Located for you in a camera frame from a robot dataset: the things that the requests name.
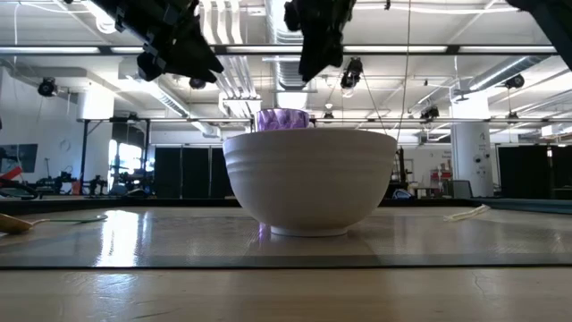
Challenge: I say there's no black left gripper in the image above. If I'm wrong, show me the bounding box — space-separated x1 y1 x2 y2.
91 0 224 84

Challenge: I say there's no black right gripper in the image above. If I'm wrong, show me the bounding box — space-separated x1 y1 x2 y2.
283 0 358 84

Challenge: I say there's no purple faceted plastic cup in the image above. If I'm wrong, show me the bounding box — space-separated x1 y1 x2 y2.
255 107 311 132

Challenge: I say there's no white ceramic bowl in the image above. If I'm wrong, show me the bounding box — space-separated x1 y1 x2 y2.
222 128 399 238

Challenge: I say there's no green and tan utensil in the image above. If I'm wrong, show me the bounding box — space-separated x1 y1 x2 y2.
0 212 109 236

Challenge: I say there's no white plastic utensil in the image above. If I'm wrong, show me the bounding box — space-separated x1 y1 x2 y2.
443 204 492 223

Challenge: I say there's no white ceiling pipe bundle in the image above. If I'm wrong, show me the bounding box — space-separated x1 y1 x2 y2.
196 0 265 120

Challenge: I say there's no white round column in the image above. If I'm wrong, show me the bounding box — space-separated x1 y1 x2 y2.
450 100 495 199

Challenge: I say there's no black background bench equipment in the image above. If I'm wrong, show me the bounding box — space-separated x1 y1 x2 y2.
34 171 108 197

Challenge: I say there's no red plastic object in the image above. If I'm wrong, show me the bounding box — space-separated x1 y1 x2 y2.
0 165 23 182

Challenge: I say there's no teal padded bench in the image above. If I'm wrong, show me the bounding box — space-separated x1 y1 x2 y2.
472 197 572 216

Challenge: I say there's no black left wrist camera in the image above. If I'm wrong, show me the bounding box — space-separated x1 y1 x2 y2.
136 50 167 82

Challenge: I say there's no silver ventilation duct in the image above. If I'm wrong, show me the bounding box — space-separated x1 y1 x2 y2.
265 0 314 93

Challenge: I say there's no thin hanging cable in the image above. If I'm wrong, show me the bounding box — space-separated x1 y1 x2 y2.
395 0 412 140

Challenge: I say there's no black partition wall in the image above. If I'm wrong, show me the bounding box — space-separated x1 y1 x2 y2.
497 145 572 200
154 146 234 199

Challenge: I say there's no black overhead frame bar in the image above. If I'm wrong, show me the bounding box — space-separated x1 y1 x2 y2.
0 43 559 57

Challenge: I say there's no black metal rack frame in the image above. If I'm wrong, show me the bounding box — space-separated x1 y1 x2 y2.
78 116 153 197

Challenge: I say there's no black table edge frame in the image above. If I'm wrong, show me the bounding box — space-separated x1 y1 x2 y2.
0 195 477 216

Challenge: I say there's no dark wall picture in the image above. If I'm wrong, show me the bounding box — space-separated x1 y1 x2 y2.
0 143 39 174

